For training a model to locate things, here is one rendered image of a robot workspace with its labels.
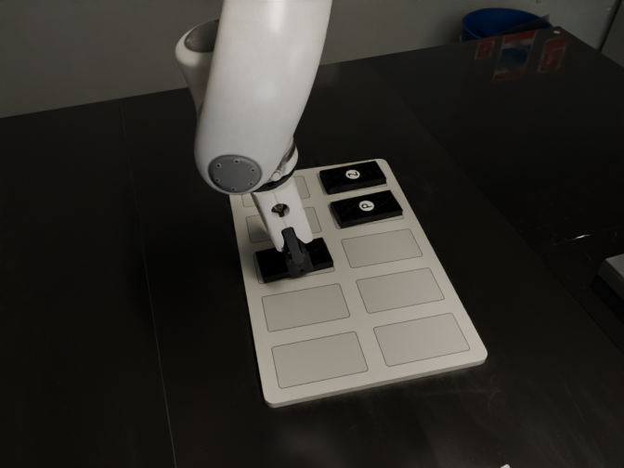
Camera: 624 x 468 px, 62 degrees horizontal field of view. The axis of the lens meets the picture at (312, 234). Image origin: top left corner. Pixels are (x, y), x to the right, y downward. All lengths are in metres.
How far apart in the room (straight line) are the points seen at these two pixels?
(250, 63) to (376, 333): 0.38
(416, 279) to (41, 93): 2.00
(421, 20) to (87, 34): 1.48
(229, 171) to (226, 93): 0.07
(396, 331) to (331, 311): 0.08
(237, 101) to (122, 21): 1.93
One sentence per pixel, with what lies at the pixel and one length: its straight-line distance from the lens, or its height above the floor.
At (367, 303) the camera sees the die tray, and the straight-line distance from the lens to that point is 0.68.
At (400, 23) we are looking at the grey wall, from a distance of 2.67.
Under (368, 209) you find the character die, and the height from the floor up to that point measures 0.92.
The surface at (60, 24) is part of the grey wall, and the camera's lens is 2.34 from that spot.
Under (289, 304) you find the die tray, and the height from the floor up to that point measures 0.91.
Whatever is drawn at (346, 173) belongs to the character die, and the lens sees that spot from 0.85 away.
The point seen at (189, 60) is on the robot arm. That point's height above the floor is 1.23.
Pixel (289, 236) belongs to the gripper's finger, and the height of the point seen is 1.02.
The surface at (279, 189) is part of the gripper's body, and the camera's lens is 0.57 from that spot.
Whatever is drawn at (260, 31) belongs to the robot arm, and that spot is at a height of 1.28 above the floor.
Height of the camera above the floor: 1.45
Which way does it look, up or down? 45 degrees down
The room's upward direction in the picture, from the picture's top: straight up
